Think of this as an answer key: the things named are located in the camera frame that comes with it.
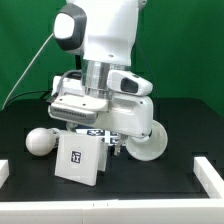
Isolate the white lamp bulb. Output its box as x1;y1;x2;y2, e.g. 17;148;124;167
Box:
25;128;60;156

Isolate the white left border block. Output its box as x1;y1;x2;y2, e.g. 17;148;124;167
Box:
0;160;9;188

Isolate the white lamp base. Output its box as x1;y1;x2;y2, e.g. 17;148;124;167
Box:
55;131;108;186

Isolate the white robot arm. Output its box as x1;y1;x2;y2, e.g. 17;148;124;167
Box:
49;0;157;161

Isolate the white border rail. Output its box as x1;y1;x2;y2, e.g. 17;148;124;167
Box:
193;157;224;200
0;199;224;224

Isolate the white tag sheet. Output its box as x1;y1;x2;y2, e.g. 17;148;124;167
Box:
76;128;119;146

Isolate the black cable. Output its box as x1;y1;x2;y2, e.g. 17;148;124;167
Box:
4;89;54;106

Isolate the white lamp shade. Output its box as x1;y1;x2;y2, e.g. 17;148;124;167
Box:
125;121;168;161

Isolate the white cable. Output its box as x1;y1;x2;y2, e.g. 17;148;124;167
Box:
1;33;56;111

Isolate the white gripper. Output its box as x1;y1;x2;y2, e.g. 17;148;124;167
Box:
48;70;153;156

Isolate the white front border rail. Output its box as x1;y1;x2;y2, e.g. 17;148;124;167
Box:
0;199;224;224

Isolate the white right border rail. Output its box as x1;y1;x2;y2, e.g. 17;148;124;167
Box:
193;157;224;200

